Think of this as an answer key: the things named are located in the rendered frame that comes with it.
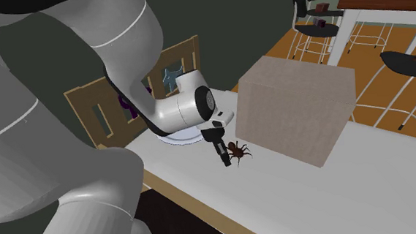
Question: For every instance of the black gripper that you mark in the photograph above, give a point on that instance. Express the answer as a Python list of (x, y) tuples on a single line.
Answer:
[(213, 135)]

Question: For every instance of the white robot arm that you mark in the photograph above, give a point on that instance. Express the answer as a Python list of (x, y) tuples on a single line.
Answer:
[(68, 113)]

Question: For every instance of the brown toy spider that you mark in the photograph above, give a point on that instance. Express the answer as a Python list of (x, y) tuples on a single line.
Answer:
[(236, 150)]

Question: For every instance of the white round plate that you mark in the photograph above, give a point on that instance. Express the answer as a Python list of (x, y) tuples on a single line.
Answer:
[(184, 138)]

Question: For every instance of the beige cardboard box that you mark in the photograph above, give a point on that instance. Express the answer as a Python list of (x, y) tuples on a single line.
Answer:
[(293, 108)]

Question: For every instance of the white table with wooden edge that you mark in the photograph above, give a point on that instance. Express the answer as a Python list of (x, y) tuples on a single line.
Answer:
[(305, 204)]

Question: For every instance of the purple object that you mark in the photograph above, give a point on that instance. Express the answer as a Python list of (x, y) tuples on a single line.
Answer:
[(130, 105)]

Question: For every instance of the black stool with white legs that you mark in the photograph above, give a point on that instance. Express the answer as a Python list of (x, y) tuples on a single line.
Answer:
[(372, 43), (405, 65), (316, 30), (327, 13)]

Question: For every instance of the small purple box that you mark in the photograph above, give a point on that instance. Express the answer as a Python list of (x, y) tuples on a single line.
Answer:
[(320, 22)]

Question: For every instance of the small dark red box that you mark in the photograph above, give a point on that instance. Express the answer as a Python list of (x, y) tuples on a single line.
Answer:
[(322, 7)]

